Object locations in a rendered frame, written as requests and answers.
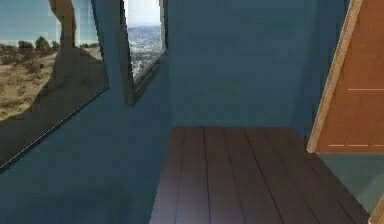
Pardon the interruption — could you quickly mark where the dark framed window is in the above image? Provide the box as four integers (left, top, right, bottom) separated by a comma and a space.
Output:
119, 0, 169, 108

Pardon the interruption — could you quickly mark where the framed desert landscape picture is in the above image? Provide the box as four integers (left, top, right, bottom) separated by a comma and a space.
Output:
0, 0, 111, 174

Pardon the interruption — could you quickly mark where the orange wooden room door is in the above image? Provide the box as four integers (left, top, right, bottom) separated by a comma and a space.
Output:
306, 0, 384, 155

